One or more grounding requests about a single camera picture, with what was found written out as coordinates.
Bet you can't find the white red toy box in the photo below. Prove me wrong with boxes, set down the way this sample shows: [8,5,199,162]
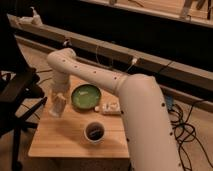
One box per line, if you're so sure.
[94,102,121,115]

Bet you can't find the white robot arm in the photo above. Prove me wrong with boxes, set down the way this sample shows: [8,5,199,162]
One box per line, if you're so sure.
[47,48,183,171]

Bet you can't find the black office chair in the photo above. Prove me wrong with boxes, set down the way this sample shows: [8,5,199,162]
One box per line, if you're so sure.
[0,13,47,171]

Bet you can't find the wooden table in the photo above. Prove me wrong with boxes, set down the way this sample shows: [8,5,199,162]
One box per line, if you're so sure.
[27,75,134,159]

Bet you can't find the white spray bottle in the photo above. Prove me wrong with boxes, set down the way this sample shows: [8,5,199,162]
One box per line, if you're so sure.
[19,6,43,26]

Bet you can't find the white hanging cable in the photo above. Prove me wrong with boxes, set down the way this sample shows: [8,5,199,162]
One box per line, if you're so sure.
[94,44,114,75]

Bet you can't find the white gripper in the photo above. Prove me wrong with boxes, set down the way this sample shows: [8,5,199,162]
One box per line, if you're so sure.
[50,71,70,110]

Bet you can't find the white plug on ledge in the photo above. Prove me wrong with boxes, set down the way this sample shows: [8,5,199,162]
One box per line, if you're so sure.
[131,58,138,65]

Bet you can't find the black floor cables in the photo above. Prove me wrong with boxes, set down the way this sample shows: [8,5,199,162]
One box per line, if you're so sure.
[168,99,213,171]

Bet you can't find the white paper cup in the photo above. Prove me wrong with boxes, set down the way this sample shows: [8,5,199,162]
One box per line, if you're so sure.
[84,122,105,144]

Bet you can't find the blue power adapter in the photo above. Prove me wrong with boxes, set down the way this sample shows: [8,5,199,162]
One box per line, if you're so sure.
[164,96,173,110]

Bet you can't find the green ceramic bowl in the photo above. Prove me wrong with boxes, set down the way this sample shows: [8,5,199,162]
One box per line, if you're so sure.
[71,84,101,110]

